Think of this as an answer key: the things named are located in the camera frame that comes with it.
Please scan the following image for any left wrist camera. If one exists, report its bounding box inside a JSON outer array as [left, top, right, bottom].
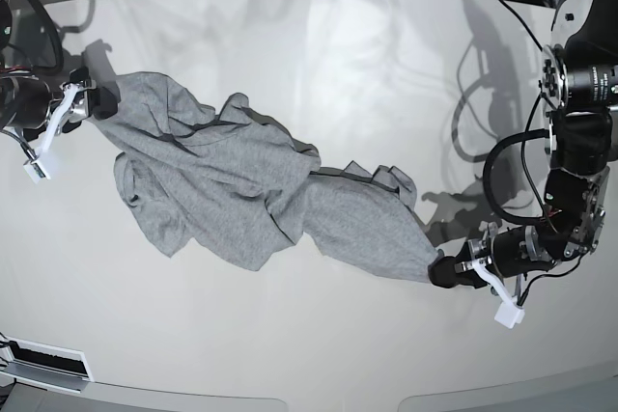
[[463, 259, 525, 329]]

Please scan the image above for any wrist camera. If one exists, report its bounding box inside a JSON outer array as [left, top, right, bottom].
[[23, 84, 83, 183], [463, 259, 525, 329]]

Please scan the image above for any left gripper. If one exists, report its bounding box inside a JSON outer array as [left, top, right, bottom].
[[428, 223, 504, 296]]

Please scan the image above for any white cable slot panel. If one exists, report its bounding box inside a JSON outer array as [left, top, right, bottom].
[[1, 335, 95, 395]]

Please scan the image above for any grey t-shirt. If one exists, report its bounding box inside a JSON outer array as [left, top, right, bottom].
[[98, 72, 438, 283]]

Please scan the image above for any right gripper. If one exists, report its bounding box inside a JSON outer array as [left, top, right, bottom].
[[45, 67, 119, 135]]

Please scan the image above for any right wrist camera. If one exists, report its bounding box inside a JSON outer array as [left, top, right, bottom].
[[23, 84, 83, 183]]

